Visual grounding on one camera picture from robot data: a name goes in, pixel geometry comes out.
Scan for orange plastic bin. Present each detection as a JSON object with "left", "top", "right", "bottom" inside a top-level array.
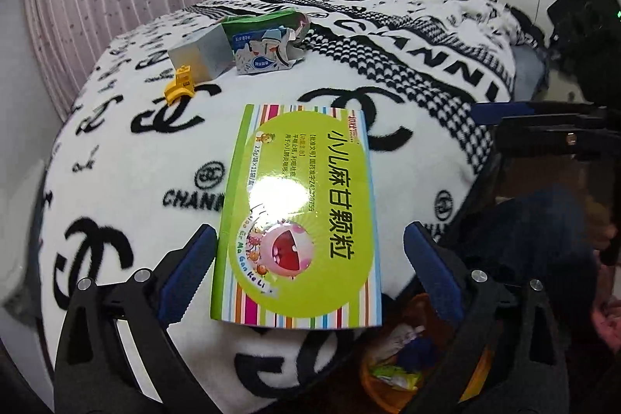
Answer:
[{"left": 359, "top": 293, "right": 491, "bottom": 414}]

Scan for silver grey carton box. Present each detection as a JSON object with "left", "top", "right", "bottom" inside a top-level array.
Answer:
[{"left": 167, "top": 23, "right": 236, "bottom": 82}]

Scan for striped green medicine box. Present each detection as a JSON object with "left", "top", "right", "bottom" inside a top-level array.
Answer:
[{"left": 210, "top": 104, "right": 384, "bottom": 328}]

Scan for grey bed sheet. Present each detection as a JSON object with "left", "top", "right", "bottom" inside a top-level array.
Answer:
[{"left": 513, "top": 45, "right": 550, "bottom": 100}]

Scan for black and white printed blanket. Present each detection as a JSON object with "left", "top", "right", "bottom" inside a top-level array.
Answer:
[{"left": 0, "top": 0, "right": 517, "bottom": 414}]

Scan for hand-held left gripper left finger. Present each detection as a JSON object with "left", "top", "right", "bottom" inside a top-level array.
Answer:
[{"left": 53, "top": 224, "right": 219, "bottom": 414}]

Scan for green paper packet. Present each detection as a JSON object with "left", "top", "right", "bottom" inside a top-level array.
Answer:
[{"left": 218, "top": 7, "right": 304, "bottom": 37}]

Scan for blue plastic toy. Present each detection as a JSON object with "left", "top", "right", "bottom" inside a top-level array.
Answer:
[{"left": 398, "top": 336, "right": 440, "bottom": 369}]

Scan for blue and white milk carton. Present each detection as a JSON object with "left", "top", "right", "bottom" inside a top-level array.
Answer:
[{"left": 232, "top": 23, "right": 311, "bottom": 75}]

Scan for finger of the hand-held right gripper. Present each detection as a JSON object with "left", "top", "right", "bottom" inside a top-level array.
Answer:
[
  {"left": 473, "top": 101, "right": 598, "bottom": 127},
  {"left": 497, "top": 117, "right": 612, "bottom": 160}
]

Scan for green and yellow wrapper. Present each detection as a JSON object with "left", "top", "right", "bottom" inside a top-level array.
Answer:
[{"left": 371, "top": 365, "right": 423, "bottom": 390}]

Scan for person's right hand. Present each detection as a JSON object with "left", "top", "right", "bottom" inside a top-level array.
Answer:
[{"left": 588, "top": 199, "right": 621, "bottom": 267}]

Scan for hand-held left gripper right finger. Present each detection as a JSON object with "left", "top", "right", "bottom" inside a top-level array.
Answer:
[{"left": 402, "top": 221, "right": 571, "bottom": 414}]

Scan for yellow plastic toy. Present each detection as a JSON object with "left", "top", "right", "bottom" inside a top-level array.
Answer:
[{"left": 164, "top": 65, "right": 196, "bottom": 103}]

